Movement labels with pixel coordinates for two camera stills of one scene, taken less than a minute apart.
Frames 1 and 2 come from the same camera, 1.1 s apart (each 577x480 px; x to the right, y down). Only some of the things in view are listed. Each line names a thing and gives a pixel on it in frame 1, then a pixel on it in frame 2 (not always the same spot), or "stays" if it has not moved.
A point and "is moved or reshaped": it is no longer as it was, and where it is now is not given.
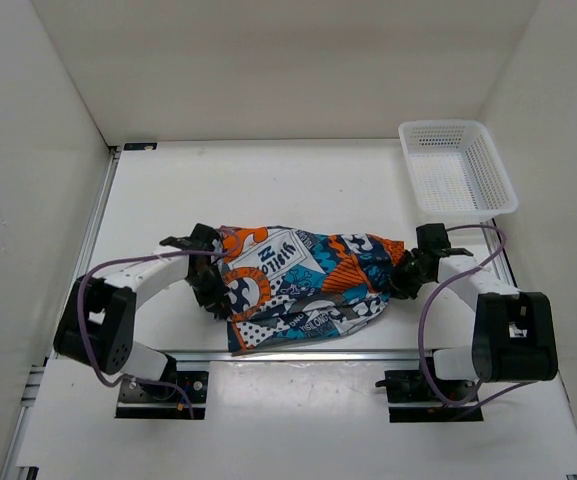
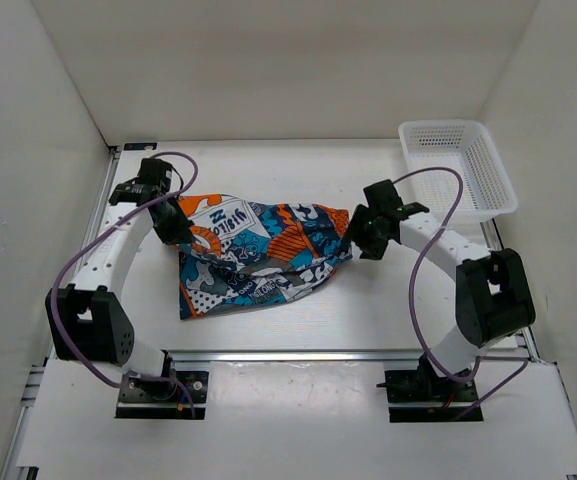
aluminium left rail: x=34 y=377 stays
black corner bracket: x=139 y=146 stays
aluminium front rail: x=366 y=356 stays
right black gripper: x=399 y=286 to x=371 y=251
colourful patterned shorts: x=292 y=288 is moved or reshaped
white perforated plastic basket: x=456 y=170 stays
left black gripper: x=211 y=301 to x=181 y=233
